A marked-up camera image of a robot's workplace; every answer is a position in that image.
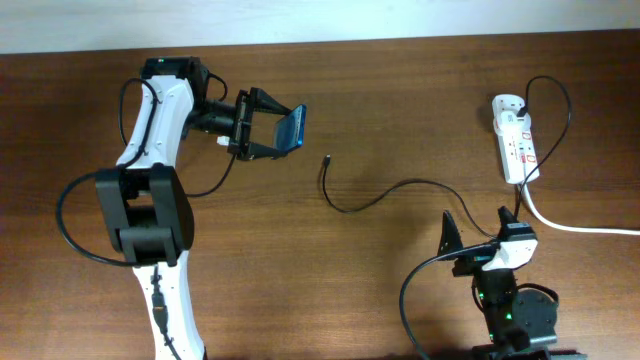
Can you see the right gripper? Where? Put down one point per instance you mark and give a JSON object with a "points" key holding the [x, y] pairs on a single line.
{"points": [[451, 239]]}

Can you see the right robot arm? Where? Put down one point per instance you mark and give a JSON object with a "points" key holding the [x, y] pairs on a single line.
{"points": [[520, 318]]}

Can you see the white USB charger plug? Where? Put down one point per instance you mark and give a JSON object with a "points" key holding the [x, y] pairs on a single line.
{"points": [[508, 123]]}

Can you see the white power strip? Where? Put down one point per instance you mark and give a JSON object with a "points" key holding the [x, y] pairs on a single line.
{"points": [[517, 151]]}

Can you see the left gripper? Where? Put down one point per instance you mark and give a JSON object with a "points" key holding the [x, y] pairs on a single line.
{"points": [[257, 100]]}

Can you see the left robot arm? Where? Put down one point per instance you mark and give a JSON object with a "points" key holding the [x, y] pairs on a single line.
{"points": [[146, 210]]}

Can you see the blue Galaxy smartphone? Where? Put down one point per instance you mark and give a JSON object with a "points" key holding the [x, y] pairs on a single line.
{"points": [[289, 131]]}

